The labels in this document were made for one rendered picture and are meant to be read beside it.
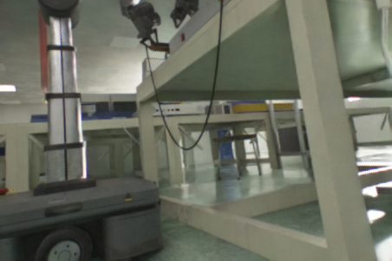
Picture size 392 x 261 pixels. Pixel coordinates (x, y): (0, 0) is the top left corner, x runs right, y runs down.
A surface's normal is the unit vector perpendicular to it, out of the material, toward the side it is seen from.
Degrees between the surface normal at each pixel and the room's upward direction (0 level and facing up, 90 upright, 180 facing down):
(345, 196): 90
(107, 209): 90
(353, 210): 90
